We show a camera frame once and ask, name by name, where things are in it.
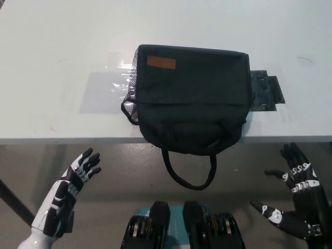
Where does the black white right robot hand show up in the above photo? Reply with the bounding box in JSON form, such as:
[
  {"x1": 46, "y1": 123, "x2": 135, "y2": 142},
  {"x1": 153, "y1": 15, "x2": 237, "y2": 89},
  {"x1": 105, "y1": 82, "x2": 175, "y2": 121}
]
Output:
[{"x1": 250, "y1": 142, "x2": 332, "y2": 249}]

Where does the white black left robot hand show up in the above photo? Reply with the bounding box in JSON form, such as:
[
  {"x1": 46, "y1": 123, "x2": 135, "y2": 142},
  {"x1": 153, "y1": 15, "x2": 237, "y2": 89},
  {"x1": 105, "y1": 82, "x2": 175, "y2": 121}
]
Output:
[{"x1": 16, "y1": 147, "x2": 102, "y2": 249}]

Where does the black soft travel bag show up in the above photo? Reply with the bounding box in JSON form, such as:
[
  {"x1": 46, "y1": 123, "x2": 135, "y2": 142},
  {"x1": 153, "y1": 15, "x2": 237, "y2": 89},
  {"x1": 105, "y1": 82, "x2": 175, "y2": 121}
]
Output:
[{"x1": 120, "y1": 44, "x2": 252, "y2": 190}]

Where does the black teal robot body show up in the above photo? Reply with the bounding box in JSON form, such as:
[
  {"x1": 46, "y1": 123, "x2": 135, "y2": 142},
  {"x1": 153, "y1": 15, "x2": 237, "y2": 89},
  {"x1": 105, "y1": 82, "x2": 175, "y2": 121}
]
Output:
[{"x1": 121, "y1": 200, "x2": 246, "y2": 249}]

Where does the black table leg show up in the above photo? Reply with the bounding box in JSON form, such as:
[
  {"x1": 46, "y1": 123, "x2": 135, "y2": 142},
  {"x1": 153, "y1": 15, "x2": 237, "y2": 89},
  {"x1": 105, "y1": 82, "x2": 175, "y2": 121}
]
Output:
[{"x1": 0, "y1": 178, "x2": 36, "y2": 222}]

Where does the black tape patch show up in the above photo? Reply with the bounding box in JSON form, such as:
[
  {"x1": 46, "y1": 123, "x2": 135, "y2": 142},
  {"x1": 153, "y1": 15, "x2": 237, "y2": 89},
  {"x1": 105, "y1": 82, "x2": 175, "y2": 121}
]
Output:
[{"x1": 250, "y1": 69, "x2": 286, "y2": 113}]

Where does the grey film patch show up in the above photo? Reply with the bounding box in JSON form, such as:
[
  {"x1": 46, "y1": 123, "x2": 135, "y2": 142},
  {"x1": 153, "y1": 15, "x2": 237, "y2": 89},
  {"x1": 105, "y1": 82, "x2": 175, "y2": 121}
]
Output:
[{"x1": 78, "y1": 71, "x2": 131, "y2": 115}]

